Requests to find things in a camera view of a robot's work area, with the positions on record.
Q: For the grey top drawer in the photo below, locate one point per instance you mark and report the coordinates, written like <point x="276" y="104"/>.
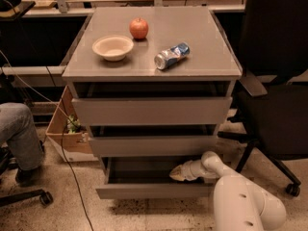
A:
<point x="151" y="111"/>

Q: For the green object in box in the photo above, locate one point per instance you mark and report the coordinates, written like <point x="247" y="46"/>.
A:
<point x="72" y="124"/>

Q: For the person leg in jeans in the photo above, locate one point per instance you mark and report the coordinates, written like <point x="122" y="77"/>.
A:
<point x="18" y="131"/>

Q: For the white paper bowl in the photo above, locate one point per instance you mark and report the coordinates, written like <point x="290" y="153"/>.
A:
<point x="113" y="48"/>

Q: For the red apple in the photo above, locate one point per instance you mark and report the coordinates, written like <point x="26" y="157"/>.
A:
<point x="138" y="28"/>

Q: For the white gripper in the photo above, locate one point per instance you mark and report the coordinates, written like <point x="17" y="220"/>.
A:
<point x="189" y="171"/>

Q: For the grey drawer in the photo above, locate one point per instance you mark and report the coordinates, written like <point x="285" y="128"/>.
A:
<point x="151" y="146"/>
<point x="148" y="177"/>
<point x="151" y="111"/>

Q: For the cardboard box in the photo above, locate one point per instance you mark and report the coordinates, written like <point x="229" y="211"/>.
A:
<point x="73" y="147"/>

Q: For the black office chair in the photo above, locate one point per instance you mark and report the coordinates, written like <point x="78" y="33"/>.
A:
<point x="273" y="49"/>

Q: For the grey middle drawer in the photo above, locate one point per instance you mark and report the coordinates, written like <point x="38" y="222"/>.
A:
<point x="151" y="146"/>

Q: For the grey bottom drawer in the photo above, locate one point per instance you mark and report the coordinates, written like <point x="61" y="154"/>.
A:
<point x="148" y="177"/>

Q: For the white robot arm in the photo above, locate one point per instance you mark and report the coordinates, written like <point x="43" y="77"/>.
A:
<point x="239" y="204"/>

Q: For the black shoe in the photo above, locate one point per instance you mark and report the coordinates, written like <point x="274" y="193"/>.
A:
<point x="27" y="177"/>

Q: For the grey drawer cabinet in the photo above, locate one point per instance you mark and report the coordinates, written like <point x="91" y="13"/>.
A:
<point x="210" y="70"/>

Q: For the black chair base left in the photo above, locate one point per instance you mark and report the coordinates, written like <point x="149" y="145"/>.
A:
<point x="45" y="198"/>

